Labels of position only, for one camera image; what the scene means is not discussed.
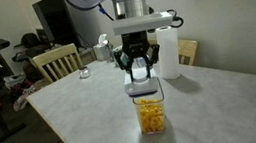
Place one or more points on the wooden slat-back chair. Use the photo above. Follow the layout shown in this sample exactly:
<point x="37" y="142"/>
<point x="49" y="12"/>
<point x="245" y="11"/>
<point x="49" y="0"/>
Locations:
<point x="55" y="56"/>
<point x="188" y="48"/>

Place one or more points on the white red cloth pile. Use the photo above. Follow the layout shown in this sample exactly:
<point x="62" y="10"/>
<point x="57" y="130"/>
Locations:
<point x="23" y="96"/>

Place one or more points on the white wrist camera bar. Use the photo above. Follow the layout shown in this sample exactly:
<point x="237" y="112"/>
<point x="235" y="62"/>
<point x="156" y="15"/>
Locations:
<point x="141" y="23"/>

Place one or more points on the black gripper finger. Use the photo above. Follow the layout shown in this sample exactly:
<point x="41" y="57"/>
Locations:
<point x="153" y="56"/>
<point x="123" y="62"/>

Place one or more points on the clear container with yellow snacks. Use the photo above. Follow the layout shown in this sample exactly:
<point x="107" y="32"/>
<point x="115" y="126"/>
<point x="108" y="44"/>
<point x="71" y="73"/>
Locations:
<point x="151" y="118"/>

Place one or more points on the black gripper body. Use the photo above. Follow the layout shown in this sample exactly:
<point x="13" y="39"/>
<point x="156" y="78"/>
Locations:
<point x="135" y="43"/>

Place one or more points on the white paper towel roll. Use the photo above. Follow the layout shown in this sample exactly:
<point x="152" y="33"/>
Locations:
<point x="169" y="55"/>

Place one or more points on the black cap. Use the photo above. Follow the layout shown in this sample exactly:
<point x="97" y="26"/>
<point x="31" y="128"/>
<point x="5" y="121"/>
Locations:
<point x="31" y="39"/>

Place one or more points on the white container lid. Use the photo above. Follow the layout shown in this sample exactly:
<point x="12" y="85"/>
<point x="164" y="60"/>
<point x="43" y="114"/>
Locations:
<point x="142" y="87"/>

